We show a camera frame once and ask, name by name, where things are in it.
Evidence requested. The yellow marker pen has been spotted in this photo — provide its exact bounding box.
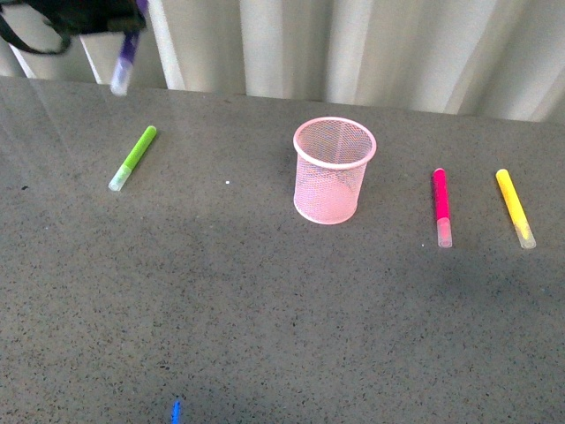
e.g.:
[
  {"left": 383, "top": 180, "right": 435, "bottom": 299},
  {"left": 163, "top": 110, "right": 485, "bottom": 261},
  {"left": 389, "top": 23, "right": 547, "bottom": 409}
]
[{"left": 495, "top": 169, "right": 537, "bottom": 249}]

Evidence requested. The green marker pen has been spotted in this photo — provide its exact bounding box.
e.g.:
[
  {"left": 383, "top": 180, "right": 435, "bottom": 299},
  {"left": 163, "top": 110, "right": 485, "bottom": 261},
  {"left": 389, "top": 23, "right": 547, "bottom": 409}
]
[{"left": 108, "top": 125, "right": 157, "bottom": 192}]

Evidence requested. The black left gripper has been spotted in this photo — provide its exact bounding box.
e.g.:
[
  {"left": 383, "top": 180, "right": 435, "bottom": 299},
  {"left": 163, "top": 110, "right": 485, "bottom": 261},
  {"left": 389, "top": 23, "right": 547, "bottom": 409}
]
[{"left": 1, "top": 0, "right": 147, "bottom": 55}]

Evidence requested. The white pleated curtain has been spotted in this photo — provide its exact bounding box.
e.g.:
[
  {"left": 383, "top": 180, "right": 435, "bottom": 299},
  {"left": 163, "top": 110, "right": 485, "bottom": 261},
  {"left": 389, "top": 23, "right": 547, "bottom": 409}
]
[{"left": 0, "top": 0, "right": 565, "bottom": 124}]

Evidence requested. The pink mesh pen cup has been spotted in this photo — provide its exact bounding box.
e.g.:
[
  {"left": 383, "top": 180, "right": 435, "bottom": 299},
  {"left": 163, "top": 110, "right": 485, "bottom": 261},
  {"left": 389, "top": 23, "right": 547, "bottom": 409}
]
[{"left": 293, "top": 117, "right": 377, "bottom": 225}]

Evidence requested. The purple marker pen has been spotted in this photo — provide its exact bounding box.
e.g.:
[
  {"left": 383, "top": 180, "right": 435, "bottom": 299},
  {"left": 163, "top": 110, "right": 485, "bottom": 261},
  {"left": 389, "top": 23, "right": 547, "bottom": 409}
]
[{"left": 110, "top": 0, "right": 148, "bottom": 96}]

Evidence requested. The pink marker pen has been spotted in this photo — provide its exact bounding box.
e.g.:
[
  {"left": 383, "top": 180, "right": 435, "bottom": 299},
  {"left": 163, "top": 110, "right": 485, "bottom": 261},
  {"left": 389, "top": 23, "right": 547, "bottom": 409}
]
[{"left": 432, "top": 168, "right": 453, "bottom": 248}]

